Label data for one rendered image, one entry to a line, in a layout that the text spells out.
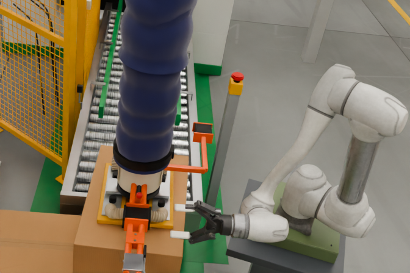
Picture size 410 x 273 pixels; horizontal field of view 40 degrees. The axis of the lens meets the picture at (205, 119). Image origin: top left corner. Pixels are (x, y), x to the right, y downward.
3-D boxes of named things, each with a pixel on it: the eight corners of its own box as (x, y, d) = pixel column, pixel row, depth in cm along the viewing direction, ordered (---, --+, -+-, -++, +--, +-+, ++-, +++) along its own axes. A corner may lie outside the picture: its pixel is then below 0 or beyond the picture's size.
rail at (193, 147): (181, 31, 481) (184, 11, 470) (187, 32, 481) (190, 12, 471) (188, 230, 292) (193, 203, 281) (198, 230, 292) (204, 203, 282)
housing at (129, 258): (122, 261, 186) (123, 252, 184) (143, 262, 187) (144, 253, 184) (121, 278, 180) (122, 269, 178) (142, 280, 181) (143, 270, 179)
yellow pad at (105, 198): (105, 166, 239) (106, 156, 237) (129, 167, 241) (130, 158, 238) (96, 223, 212) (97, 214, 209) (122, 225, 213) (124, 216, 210)
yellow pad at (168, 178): (149, 169, 242) (151, 161, 239) (172, 172, 243) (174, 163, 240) (146, 227, 214) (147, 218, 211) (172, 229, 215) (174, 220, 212)
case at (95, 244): (96, 208, 275) (100, 144, 252) (177, 218, 278) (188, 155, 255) (71, 312, 225) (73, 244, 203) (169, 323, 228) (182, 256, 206)
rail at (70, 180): (104, 22, 472) (105, 2, 462) (110, 23, 473) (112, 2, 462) (60, 220, 283) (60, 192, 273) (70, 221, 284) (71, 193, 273)
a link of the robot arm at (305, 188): (291, 190, 259) (302, 152, 247) (326, 209, 251) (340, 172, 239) (273, 206, 247) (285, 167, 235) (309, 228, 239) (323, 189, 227)
